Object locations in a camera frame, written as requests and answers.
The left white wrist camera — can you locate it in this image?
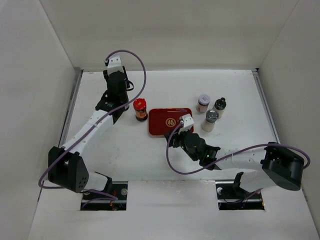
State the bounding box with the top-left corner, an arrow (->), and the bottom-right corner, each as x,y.
104,55 -> 124,76

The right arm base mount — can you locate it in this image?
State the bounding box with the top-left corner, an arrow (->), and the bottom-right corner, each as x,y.
215,172 -> 265,211

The purple cable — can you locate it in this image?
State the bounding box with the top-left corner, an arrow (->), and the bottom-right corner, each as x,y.
165,120 -> 312,174
37,49 -> 147,196

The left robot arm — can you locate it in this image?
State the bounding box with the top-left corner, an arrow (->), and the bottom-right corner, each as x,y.
47,66 -> 132,200

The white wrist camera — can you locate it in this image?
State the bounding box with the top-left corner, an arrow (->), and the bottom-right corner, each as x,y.
104,55 -> 124,76
179,113 -> 194,133

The soy sauce bottle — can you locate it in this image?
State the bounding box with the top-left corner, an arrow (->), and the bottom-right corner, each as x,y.
124,92 -> 130,111

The red lid chili sauce jar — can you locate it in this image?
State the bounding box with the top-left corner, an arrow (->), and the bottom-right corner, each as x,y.
133,98 -> 148,122

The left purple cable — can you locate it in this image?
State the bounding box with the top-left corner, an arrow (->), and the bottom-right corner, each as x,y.
37,49 -> 147,196

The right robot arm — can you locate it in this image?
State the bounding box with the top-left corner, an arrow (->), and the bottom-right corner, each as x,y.
164,130 -> 305,198

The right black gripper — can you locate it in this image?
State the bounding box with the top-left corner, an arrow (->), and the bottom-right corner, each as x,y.
164,125 -> 199,161

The white lid spice jar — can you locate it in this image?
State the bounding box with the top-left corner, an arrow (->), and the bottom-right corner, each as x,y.
196,94 -> 211,113

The clear lid salt grinder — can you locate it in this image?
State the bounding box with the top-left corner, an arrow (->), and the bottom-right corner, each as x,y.
201,109 -> 219,133

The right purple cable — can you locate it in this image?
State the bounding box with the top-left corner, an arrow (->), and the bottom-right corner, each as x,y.
165,120 -> 312,174

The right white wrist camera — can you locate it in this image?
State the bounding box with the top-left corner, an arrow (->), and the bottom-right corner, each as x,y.
179,113 -> 194,133

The black top pepper grinder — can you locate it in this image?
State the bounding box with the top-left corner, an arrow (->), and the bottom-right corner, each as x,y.
212,97 -> 227,119

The red rectangular tray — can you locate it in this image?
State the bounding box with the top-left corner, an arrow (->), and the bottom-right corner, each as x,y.
148,108 -> 192,137

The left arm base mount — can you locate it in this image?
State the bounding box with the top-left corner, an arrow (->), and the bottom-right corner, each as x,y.
80,182 -> 128,211

